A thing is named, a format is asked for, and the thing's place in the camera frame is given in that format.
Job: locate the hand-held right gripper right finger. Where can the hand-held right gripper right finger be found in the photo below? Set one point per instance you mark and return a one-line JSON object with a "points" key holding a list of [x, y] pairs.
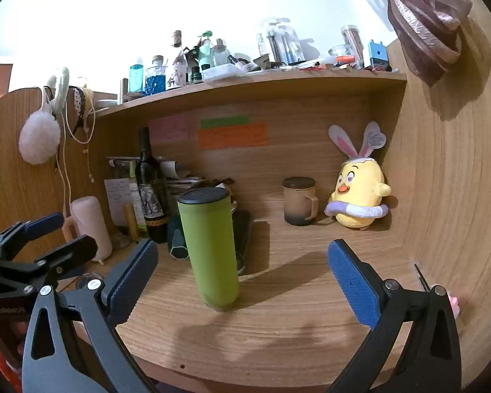
{"points": [[352, 284]]}

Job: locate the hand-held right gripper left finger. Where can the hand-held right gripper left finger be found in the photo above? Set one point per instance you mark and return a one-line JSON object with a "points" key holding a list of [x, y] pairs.
{"points": [[133, 280]]}

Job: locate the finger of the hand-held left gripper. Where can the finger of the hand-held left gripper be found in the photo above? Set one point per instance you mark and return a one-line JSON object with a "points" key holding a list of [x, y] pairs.
{"points": [[67, 251], [45, 224]]}

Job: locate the green tumbler cup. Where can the green tumbler cup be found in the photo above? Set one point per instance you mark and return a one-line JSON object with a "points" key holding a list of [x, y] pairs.
{"points": [[212, 254]]}

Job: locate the pink insulated bottle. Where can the pink insulated bottle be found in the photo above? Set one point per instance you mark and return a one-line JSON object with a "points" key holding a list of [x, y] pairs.
{"points": [[91, 223]]}

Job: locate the dark green hexagonal container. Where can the dark green hexagonal container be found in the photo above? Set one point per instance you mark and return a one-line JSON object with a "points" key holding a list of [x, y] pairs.
{"points": [[176, 241]]}

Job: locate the dark pen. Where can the dark pen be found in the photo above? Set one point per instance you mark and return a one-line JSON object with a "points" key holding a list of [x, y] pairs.
{"points": [[421, 277]]}

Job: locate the white handwritten note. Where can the white handwritten note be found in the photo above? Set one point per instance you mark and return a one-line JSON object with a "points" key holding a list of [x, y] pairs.
{"points": [[116, 200]]}

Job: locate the white fluffy pompom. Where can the white fluffy pompom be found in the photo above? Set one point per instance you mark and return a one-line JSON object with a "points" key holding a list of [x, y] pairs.
{"points": [[39, 137]]}

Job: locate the yellow chick plush toy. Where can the yellow chick plush toy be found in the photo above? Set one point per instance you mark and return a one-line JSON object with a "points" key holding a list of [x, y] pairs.
{"points": [[358, 190]]}

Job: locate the brown lidded mug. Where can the brown lidded mug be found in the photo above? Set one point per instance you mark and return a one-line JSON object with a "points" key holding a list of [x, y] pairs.
{"points": [[298, 204]]}

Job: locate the dark wine bottle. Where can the dark wine bottle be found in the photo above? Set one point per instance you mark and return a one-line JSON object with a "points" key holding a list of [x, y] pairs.
{"points": [[149, 180]]}

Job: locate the pile of papers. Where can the pile of papers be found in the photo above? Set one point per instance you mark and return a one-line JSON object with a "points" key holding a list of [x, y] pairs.
{"points": [[188, 184]]}

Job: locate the black lace headband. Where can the black lace headband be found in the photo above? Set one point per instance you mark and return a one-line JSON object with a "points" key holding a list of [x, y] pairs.
{"points": [[80, 106]]}

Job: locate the white earmuffs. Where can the white earmuffs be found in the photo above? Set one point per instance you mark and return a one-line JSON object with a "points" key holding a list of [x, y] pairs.
{"points": [[59, 90]]}

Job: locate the pink sticky note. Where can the pink sticky note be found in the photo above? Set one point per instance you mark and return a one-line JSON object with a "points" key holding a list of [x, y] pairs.
{"points": [[168, 129]]}

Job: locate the blue liquid bottle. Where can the blue liquid bottle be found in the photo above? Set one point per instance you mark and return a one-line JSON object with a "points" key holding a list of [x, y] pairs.
{"points": [[136, 77]]}

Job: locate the orange sticky note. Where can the orange sticky note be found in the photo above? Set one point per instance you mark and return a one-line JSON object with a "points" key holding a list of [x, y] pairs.
{"points": [[233, 136]]}

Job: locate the blue bead jar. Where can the blue bead jar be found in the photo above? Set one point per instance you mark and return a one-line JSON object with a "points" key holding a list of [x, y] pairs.
{"points": [[154, 80]]}

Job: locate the green sticky note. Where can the green sticky note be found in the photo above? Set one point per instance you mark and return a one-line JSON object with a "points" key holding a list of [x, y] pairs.
{"points": [[225, 121]]}

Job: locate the clear glass bottle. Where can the clear glass bottle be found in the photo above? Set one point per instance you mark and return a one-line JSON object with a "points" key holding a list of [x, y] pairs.
{"points": [[180, 63]]}

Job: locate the wooden shelf board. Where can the wooden shelf board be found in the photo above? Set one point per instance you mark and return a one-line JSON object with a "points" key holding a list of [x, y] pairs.
{"points": [[249, 86]]}

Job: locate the white plastic tray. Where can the white plastic tray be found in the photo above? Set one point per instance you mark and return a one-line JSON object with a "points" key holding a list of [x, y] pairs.
{"points": [[220, 72]]}

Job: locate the blue box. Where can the blue box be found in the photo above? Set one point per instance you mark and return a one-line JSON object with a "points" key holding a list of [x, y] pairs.
{"points": [[377, 55]]}

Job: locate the mint pump bottle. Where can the mint pump bottle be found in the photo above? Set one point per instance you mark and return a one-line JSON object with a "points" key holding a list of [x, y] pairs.
{"points": [[205, 51]]}

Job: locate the glass jar brown contents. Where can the glass jar brown contents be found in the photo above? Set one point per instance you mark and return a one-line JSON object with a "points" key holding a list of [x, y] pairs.
{"points": [[352, 45]]}

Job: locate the clear toothbrush pack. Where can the clear toothbrush pack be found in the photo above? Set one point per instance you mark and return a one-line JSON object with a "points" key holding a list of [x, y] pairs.
{"points": [[280, 43]]}

